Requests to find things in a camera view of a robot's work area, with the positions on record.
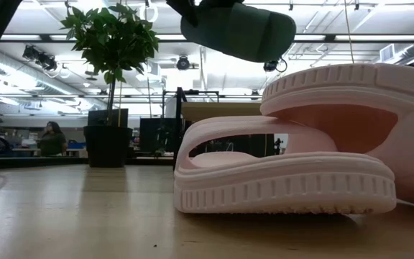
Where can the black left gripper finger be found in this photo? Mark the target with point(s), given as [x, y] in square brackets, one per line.
[183, 7]

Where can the green foam slide sandal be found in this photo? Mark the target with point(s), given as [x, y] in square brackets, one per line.
[243, 32]

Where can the pink foam slide sandal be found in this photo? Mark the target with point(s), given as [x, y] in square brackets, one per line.
[282, 187]
[390, 93]

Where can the round black ceiling lamp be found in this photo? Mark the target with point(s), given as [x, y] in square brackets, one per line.
[270, 65]
[183, 63]

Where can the green potted tree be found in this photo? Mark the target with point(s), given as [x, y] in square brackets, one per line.
[113, 39]

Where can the thin bamboo stake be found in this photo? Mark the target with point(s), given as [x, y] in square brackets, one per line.
[120, 108]

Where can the black monitor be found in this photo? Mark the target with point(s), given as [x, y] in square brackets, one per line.
[99, 117]

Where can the black ceiling spotlight cluster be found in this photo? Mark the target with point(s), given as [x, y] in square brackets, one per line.
[45, 61]

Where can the black plant pot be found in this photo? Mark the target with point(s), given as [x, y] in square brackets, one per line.
[107, 145]

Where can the blue box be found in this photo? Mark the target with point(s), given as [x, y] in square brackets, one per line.
[77, 145]

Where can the person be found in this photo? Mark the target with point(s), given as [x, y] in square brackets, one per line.
[52, 142]

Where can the small black ceiling fixture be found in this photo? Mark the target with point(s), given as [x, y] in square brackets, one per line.
[413, 63]

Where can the silver ceiling air duct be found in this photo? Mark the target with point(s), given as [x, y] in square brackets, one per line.
[408, 50]

